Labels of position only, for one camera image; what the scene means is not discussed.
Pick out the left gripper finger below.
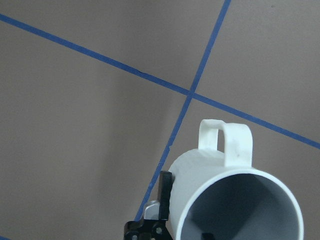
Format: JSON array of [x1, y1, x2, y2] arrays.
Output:
[[124, 171, 173, 240]]

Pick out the white HOME mug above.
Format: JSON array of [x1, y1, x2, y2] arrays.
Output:
[[169, 119, 304, 240]]

